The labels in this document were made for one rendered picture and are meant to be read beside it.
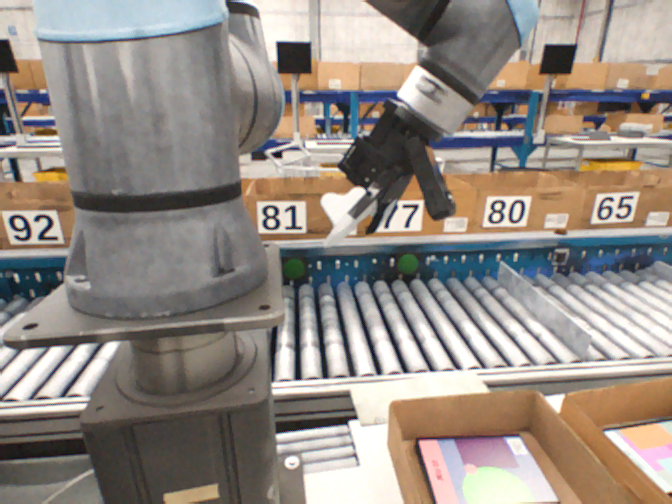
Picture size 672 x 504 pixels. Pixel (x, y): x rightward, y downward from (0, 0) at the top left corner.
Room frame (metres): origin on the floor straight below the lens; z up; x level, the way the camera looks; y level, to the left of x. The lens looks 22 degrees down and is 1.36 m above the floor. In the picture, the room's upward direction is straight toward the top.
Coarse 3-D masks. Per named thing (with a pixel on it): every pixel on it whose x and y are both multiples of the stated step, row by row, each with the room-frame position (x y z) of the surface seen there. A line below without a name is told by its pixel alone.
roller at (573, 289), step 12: (552, 276) 1.33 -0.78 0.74; (564, 276) 1.31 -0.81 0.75; (564, 288) 1.26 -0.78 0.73; (576, 288) 1.22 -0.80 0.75; (588, 300) 1.15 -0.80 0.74; (600, 300) 1.14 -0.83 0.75; (600, 312) 1.08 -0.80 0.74; (612, 312) 1.06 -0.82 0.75; (624, 324) 1.00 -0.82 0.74; (636, 336) 0.95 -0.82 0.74; (648, 336) 0.93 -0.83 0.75; (648, 348) 0.90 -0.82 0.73; (660, 348) 0.88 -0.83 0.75
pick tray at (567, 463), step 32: (416, 416) 0.58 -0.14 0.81; (448, 416) 0.58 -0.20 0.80; (480, 416) 0.59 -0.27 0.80; (512, 416) 0.60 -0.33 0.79; (544, 416) 0.57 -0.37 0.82; (544, 448) 0.55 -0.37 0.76; (576, 448) 0.49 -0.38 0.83; (416, 480) 0.41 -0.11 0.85; (576, 480) 0.47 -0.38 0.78; (608, 480) 0.42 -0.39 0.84
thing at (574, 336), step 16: (512, 272) 1.22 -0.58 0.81; (512, 288) 1.20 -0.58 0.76; (528, 288) 1.12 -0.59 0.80; (528, 304) 1.11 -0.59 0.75; (544, 304) 1.03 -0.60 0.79; (544, 320) 1.02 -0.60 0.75; (560, 320) 0.96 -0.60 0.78; (560, 336) 0.94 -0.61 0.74; (576, 336) 0.89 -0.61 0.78; (576, 352) 0.88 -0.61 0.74
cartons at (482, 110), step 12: (648, 84) 10.56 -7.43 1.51; (288, 108) 9.92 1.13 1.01; (300, 108) 9.93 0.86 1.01; (360, 108) 10.14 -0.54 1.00; (480, 108) 10.39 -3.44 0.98; (492, 108) 10.41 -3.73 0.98; (552, 108) 10.59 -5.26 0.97; (576, 108) 10.96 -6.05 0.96; (588, 108) 10.65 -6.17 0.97; (636, 108) 10.81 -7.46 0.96
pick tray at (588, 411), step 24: (624, 384) 0.62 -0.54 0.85; (648, 384) 0.63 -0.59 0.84; (576, 408) 0.56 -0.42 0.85; (600, 408) 0.61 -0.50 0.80; (624, 408) 0.62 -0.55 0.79; (648, 408) 0.63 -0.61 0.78; (576, 432) 0.54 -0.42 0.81; (600, 432) 0.50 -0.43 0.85; (600, 456) 0.49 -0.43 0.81; (624, 456) 0.46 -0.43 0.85; (624, 480) 0.45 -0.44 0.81; (648, 480) 0.42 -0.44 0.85
